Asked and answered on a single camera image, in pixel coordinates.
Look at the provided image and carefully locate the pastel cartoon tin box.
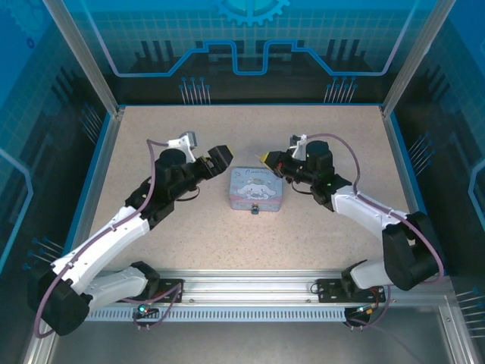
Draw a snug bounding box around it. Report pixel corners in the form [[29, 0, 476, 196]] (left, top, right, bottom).
[[228, 166, 286, 212]]

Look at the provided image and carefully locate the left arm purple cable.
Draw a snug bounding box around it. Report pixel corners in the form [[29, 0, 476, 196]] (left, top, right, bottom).
[[33, 138, 186, 338]]

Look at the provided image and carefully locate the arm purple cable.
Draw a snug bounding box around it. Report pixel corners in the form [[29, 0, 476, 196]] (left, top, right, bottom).
[[33, 138, 186, 338], [305, 132, 445, 329]]

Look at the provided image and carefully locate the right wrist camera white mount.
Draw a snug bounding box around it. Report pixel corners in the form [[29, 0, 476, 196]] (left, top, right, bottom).
[[289, 133, 310, 160]]

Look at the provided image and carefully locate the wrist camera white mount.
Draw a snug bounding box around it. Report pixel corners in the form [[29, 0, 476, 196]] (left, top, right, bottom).
[[167, 130, 199, 162], [289, 133, 310, 160]]

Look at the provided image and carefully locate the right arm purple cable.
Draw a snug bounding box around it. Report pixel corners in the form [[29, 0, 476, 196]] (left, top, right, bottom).
[[305, 132, 445, 329]]

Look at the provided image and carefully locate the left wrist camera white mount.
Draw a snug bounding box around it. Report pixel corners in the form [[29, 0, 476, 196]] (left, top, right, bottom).
[[167, 130, 199, 162]]

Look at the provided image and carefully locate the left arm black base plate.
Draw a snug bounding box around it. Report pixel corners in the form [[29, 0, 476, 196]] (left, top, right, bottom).
[[149, 278, 186, 304]]

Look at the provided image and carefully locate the aluminium front rail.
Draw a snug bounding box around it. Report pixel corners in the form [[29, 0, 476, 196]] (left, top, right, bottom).
[[48, 269, 454, 305]]

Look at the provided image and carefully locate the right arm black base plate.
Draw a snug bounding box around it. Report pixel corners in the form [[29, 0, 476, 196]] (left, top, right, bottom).
[[316, 278, 387, 304]]

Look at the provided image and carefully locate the left cable connector with LED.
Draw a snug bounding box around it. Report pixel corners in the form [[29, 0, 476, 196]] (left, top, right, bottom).
[[136, 299, 158, 319]]

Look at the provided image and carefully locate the aluminium frame post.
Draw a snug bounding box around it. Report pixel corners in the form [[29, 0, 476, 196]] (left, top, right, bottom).
[[380, 0, 454, 117], [41, 0, 126, 117]]

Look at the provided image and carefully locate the slotted grey cable duct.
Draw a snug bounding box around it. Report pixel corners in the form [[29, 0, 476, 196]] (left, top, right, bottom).
[[85, 307, 349, 322]]

